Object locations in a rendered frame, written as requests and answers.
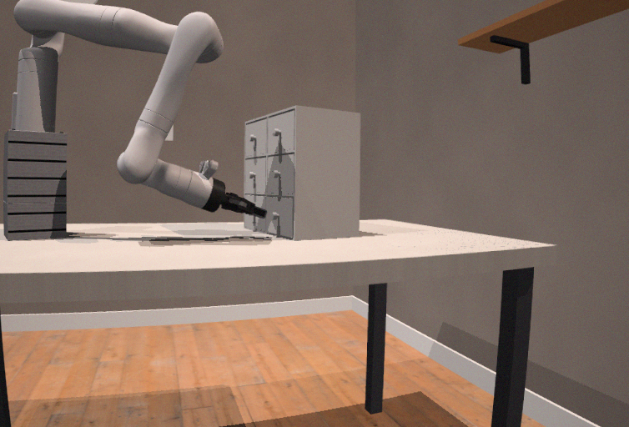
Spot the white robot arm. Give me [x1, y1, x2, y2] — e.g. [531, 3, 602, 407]
[12, 0, 224, 208]

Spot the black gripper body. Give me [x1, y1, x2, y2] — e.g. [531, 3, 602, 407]
[202, 178, 240, 212]

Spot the grey chest of drawers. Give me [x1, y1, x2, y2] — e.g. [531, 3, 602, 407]
[244, 105, 360, 241]

